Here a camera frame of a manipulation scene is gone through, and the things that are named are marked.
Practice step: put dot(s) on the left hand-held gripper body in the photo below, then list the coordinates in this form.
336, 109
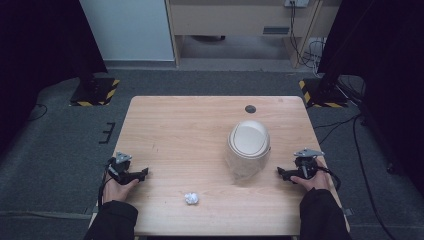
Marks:
120, 164

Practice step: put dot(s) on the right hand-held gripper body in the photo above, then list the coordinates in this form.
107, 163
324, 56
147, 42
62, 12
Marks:
306, 162

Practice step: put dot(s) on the white desktop trash bin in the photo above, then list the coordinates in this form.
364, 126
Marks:
248, 148

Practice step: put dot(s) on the white paper ball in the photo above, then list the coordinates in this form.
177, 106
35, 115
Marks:
191, 198

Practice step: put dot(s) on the person's right hand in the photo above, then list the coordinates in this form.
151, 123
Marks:
315, 181

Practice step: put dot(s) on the person's left hand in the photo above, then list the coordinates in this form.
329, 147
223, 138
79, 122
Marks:
115, 190

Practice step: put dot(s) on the black stand base hazard tape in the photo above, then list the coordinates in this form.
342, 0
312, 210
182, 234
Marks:
95, 91
321, 93

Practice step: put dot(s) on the black curtain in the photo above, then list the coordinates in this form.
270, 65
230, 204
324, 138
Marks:
43, 50
380, 66

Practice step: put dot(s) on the white partition panel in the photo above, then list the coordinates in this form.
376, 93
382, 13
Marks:
128, 30

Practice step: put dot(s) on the beige wooden desk cabinet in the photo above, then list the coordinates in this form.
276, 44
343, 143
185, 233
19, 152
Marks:
246, 23

